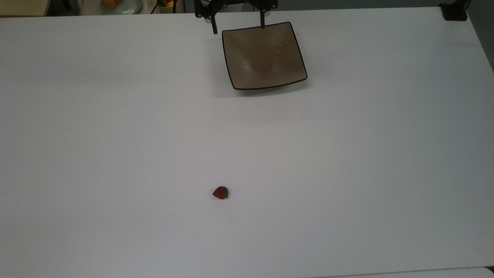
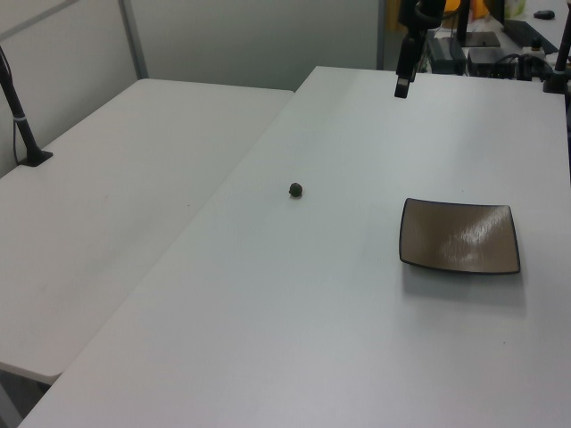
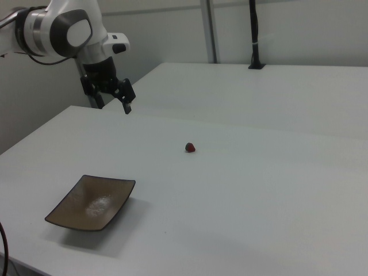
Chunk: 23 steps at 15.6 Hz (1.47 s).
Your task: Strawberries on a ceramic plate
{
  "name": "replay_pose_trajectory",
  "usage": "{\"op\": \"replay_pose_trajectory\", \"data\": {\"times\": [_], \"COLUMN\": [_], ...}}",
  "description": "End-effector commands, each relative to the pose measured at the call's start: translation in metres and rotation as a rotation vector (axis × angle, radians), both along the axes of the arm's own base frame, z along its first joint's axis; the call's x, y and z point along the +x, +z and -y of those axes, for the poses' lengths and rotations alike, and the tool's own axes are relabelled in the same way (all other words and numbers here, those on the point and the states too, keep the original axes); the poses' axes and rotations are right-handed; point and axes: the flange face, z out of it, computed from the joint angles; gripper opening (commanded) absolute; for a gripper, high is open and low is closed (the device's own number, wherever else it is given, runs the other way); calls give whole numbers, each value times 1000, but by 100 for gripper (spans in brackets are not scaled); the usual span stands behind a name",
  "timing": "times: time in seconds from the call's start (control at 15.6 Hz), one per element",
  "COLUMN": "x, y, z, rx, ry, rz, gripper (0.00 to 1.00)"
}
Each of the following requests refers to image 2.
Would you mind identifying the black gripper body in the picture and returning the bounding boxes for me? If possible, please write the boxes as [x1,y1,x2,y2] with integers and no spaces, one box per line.
[399,0,425,41]

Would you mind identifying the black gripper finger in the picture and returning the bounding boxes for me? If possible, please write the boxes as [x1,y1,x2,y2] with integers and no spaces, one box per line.
[410,38,422,84]
[394,38,414,99]

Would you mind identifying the black camera stand pole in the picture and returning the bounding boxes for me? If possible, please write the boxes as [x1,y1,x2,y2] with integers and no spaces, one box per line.
[0,44,54,169]
[542,0,571,95]

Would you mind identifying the black box with green light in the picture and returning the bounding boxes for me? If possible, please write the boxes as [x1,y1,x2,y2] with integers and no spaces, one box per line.
[467,46,519,79]

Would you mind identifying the black keyboard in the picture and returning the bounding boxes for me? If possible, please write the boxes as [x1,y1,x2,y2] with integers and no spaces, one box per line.
[501,20,559,55]

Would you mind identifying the black cable bundle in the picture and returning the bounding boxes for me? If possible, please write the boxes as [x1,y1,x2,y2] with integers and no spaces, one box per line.
[499,52,555,83]

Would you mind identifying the black monitor stand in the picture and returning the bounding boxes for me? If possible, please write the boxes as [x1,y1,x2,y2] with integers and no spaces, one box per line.
[455,0,501,48]

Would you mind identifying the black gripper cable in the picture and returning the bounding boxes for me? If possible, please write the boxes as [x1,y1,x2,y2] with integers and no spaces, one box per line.
[414,2,448,30]

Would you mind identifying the white side table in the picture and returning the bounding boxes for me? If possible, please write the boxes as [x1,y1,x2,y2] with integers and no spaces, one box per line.
[0,78,296,385]

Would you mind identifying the grey partition frame post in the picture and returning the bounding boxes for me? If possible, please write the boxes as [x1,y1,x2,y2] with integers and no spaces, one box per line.
[117,0,149,81]
[376,0,387,70]

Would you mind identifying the black electronics box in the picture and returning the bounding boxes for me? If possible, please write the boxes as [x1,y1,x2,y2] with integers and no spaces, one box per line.
[426,37,468,75]

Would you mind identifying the square brown ceramic plate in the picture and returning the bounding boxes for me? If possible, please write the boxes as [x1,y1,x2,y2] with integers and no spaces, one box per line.
[399,197,522,276]

